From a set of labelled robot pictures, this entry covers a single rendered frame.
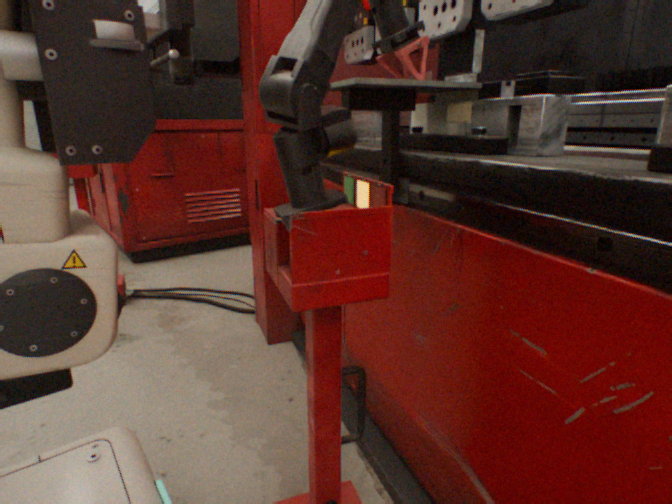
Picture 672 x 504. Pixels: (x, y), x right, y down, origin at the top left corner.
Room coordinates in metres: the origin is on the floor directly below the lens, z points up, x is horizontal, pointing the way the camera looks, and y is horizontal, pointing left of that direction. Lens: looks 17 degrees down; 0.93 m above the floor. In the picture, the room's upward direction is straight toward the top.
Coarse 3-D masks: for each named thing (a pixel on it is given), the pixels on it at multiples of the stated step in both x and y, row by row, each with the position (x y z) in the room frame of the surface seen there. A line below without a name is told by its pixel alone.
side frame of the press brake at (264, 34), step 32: (256, 0) 1.64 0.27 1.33; (288, 0) 1.68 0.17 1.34; (256, 32) 1.64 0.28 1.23; (288, 32) 1.68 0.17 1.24; (256, 64) 1.63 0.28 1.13; (416, 64) 1.89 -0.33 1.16; (256, 96) 1.63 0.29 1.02; (416, 96) 1.89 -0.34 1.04; (256, 128) 1.63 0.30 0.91; (256, 160) 1.65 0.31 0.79; (256, 192) 1.68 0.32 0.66; (256, 224) 1.71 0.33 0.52; (256, 256) 1.75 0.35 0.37; (256, 288) 1.81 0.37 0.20; (256, 320) 1.84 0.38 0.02; (288, 320) 1.67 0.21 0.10
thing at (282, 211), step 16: (288, 176) 0.60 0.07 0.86; (304, 176) 0.59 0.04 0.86; (320, 176) 0.61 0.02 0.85; (288, 192) 0.61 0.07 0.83; (304, 192) 0.59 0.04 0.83; (320, 192) 0.60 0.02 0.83; (336, 192) 0.64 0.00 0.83; (288, 208) 0.61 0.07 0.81; (304, 208) 0.59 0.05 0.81; (320, 208) 0.60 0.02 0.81
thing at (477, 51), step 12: (456, 36) 0.94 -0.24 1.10; (468, 36) 0.91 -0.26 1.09; (480, 36) 0.89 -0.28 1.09; (444, 48) 0.98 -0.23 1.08; (456, 48) 0.94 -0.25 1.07; (468, 48) 0.90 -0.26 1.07; (480, 48) 0.89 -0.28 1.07; (444, 60) 0.97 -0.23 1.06; (456, 60) 0.94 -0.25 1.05; (468, 60) 0.90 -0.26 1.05; (480, 60) 0.89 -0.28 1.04; (444, 72) 0.97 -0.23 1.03; (456, 72) 0.93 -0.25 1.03; (468, 72) 0.90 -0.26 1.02
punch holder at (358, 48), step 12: (360, 12) 1.29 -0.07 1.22; (360, 24) 1.29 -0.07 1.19; (372, 24) 1.25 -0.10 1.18; (348, 36) 1.36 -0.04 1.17; (360, 36) 1.28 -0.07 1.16; (372, 36) 1.25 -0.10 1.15; (348, 48) 1.36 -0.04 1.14; (360, 48) 1.28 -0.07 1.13; (372, 48) 1.25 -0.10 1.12; (348, 60) 1.35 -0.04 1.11; (360, 60) 1.30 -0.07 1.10; (372, 60) 1.30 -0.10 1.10
